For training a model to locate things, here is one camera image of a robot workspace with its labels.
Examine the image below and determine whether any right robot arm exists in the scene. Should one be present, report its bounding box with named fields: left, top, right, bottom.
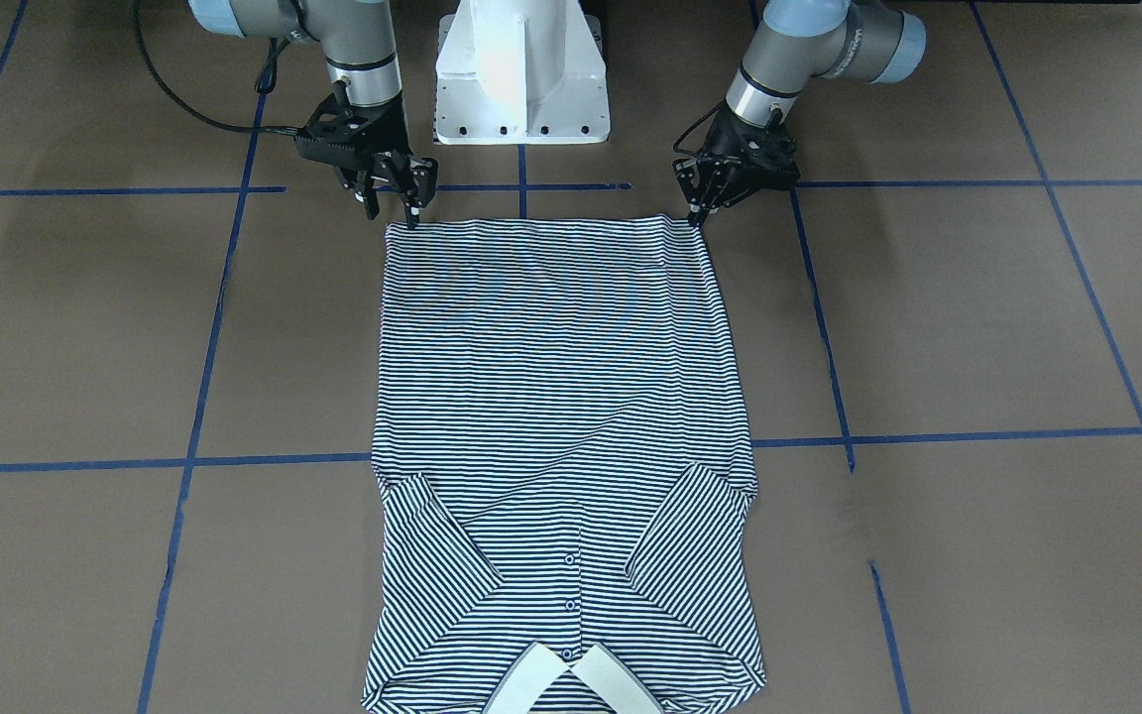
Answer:
left=188, top=1, right=439, bottom=228

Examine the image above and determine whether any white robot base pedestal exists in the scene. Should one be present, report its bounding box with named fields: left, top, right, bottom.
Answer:
left=432, top=1, right=612, bottom=146

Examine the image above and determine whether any navy white striped polo shirt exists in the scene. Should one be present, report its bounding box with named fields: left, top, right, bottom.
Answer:
left=363, top=215, right=767, bottom=713

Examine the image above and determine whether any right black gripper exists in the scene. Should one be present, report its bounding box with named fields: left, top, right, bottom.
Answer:
left=293, top=91, right=439, bottom=228

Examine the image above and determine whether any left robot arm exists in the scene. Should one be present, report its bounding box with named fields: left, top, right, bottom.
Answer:
left=671, top=1, right=926, bottom=228

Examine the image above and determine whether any brown paper table cover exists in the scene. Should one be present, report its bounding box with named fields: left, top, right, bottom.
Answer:
left=0, top=1, right=1142, bottom=713

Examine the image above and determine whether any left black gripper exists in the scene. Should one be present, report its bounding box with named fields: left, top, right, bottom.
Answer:
left=671, top=101, right=801, bottom=231

